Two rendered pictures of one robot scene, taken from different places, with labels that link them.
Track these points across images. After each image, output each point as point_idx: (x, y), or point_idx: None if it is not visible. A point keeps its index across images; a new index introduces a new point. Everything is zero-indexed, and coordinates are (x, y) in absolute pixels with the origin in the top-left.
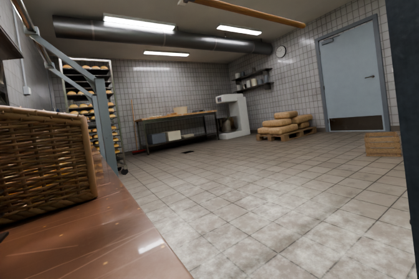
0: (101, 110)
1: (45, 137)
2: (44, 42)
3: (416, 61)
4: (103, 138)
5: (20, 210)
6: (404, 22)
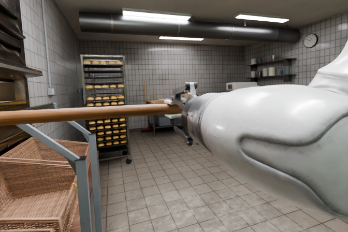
0: (80, 194)
1: None
2: (25, 127)
3: None
4: (80, 224)
5: None
6: None
